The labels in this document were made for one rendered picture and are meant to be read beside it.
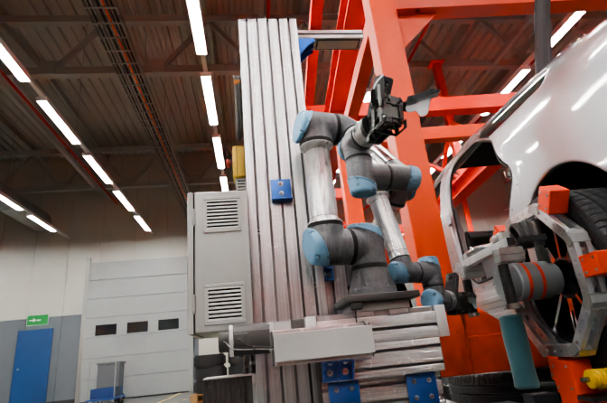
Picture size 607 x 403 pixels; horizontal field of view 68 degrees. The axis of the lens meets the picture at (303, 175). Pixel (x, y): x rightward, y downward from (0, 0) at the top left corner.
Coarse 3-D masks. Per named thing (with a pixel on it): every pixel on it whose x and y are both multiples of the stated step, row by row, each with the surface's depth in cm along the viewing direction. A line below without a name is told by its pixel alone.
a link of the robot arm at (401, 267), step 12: (384, 192) 174; (372, 204) 174; (384, 204) 172; (384, 216) 169; (384, 228) 167; (396, 228) 167; (384, 240) 166; (396, 240) 163; (396, 252) 161; (396, 264) 157; (408, 264) 158; (396, 276) 156; (408, 276) 156; (420, 276) 159
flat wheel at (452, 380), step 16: (544, 368) 217; (464, 384) 229; (480, 384) 222; (496, 384) 217; (512, 384) 214; (464, 400) 228; (480, 400) 220; (496, 400) 215; (512, 400) 211; (560, 400) 210
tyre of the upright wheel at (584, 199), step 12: (576, 192) 167; (588, 192) 164; (600, 192) 164; (528, 204) 189; (576, 204) 159; (588, 204) 156; (600, 204) 155; (576, 216) 159; (588, 216) 153; (600, 216) 150; (588, 228) 153; (600, 228) 148; (600, 240) 148; (552, 336) 179; (600, 348) 152; (600, 360) 152
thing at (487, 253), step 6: (504, 240) 156; (510, 240) 154; (492, 246) 165; (498, 246) 161; (504, 246) 156; (510, 246) 155; (480, 252) 176; (486, 252) 170; (468, 258) 187; (474, 258) 181; (480, 258) 176; (486, 258) 175; (462, 264) 193; (468, 264) 188; (474, 264) 186
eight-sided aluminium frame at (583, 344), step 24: (528, 216) 174; (552, 216) 161; (576, 240) 149; (576, 264) 148; (600, 288) 144; (528, 312) 188; (600, 312) 145; (528, 336) 180; (576, 336) 151; (600, 336) 148
